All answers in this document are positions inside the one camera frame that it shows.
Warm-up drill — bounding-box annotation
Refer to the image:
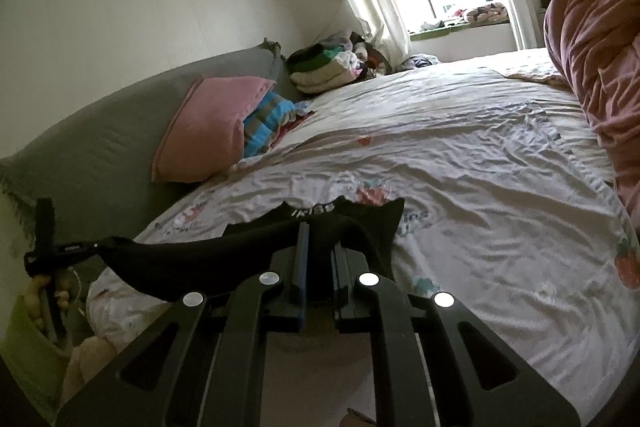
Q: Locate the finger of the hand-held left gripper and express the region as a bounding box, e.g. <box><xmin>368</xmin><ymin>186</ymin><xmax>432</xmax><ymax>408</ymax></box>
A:
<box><xmin>24</xmin><ymin>239</ymin><xmax>103</xmax><ymax>268</ymax></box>

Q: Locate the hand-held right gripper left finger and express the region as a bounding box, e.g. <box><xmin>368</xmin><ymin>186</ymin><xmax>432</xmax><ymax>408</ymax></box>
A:
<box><xmin>55</xmin><ymin>222</ymin><xmax>311</xmax><ymax>427</ymax></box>

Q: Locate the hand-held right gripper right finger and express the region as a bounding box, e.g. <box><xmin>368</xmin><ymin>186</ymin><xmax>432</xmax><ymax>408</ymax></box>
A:
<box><xmin>330</xmin><ymin>242</ymin><xmax>581</xmax><ymax>427</ymax></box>

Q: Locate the black long-sleeved shirt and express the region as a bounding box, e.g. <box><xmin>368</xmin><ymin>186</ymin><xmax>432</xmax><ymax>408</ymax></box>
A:
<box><xmin>97</xmin><ymin>194</ymin><xmax>406</xmax><ymax>300</ymax></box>

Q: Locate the stack of folded clothes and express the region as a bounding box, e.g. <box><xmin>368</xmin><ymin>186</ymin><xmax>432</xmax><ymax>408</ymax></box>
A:
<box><xmin>285</xmin><ymin>32</ymin><xmax>396</xmax><ymax>95</ymax></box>

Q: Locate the person's left hand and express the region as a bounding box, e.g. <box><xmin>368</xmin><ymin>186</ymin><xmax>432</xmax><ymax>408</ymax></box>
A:
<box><xmin>27</xmin><ymin>274</ymin><xmax>73</xmax><ymax>313</ymax></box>

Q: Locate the quilted headboard cushion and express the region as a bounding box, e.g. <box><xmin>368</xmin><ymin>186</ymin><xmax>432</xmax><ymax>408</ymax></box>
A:
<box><xmin>0</xmin><ymin>38</ymin><xmax>301</xmax><ymax>248</ymax></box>

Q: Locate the person's green garment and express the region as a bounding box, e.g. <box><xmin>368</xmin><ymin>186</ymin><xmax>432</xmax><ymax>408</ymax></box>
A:
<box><xmin>0</xmin><ymin>294</ymin><xmax>66</xmax><ymax>418</ymax></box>

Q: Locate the cream fluffy blanket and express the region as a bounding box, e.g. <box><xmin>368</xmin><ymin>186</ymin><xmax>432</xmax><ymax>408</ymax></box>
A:
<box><xmin>62</xmin><ymin>334</ymin><xmax>118</xmax><ymax>405</ymax></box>

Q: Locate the printed white bed sheet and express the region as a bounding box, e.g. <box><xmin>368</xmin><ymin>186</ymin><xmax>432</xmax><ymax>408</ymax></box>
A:
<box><xmin>85</xmin><ymin>48</ymin><xmax>640</xmax><ymax>388</ymax></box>

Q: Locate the blue plaid cloth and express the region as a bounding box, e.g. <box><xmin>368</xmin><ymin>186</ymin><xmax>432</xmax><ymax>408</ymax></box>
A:
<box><xmin>242</xmin><ymin>92</ymin><xmax>301</xmax><ymax>158</ymax></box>

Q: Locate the pink pillow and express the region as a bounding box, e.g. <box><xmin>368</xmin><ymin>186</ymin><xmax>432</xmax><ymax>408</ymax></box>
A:
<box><xmin>151</xmin><ymin>77</ymin><xmax>278</xmax><ymax>184</ymax></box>

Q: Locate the dark cloth heap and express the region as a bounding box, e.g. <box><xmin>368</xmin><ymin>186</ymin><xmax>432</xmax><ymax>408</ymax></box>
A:
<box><xmin>400</xmin><ymin>54</ymin><xmax>441</xmax><ymax>70</ymax></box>

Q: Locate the green window sill cushion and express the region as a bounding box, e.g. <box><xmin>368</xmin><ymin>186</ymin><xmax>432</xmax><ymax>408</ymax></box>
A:
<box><xmin>410</xmin><ymin>19</ymin><xmax>511</xmax><ymax>42</ymax></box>

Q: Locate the crumpled cloth on sill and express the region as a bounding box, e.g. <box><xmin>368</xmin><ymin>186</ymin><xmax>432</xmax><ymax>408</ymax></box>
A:
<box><xmin>447</xmin><ymin>2</ymin><xmax>508</xmax><ymax>25</ymax></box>

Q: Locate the pink blanket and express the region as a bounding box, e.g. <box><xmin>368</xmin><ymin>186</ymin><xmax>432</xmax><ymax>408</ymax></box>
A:
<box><xmin>542</xmin><ymin>0</ymin><xmax>640</xmax><ymax>228</ymax></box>

